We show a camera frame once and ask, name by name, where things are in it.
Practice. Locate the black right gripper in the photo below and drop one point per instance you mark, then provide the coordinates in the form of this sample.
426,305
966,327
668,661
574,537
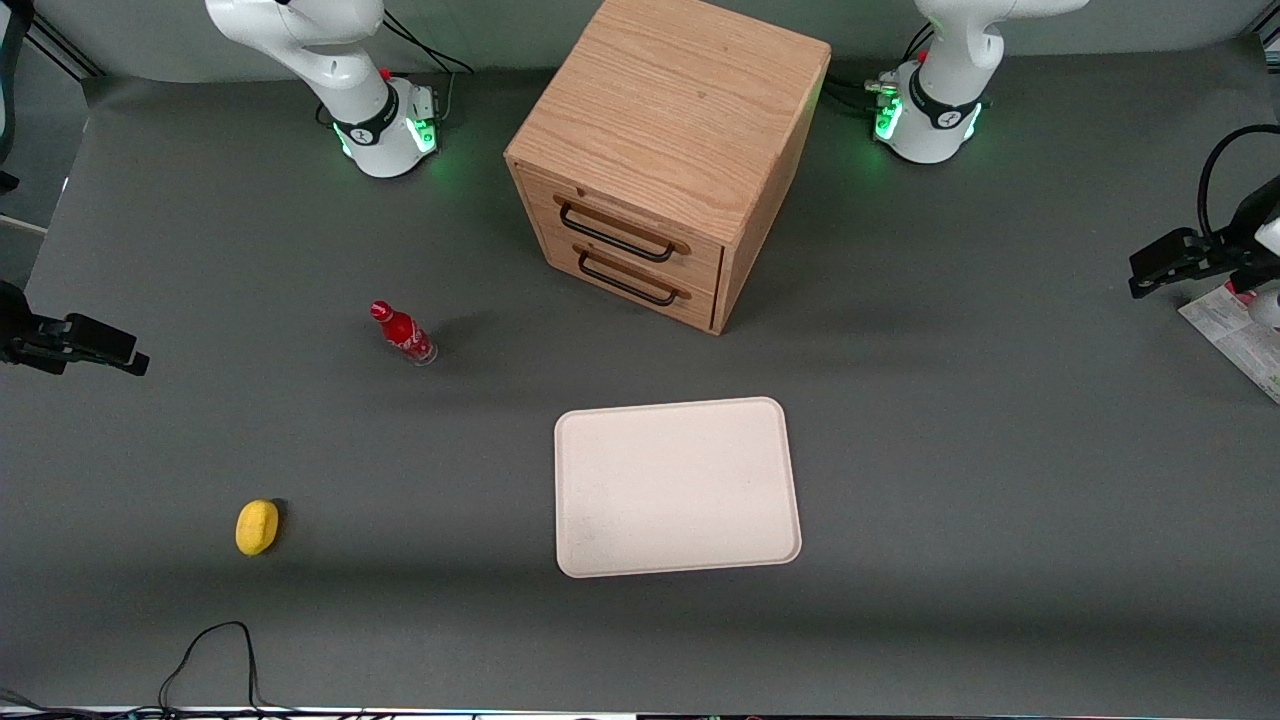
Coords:
22,335

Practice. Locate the grey table mat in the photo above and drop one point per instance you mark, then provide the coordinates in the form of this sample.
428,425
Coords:
400,450

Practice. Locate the cream rectangular tray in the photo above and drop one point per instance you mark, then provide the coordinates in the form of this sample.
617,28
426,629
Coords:
675,488

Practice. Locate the yellow lemon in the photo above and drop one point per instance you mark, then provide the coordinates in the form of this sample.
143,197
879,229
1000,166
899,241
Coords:
256,527

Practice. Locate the red cola bottle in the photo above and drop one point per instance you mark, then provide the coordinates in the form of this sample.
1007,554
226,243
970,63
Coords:
403,333

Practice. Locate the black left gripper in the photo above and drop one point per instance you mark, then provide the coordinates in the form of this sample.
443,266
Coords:
1226,245

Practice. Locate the wooden two-drawer cabinet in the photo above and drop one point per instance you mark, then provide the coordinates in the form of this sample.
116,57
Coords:
670,110

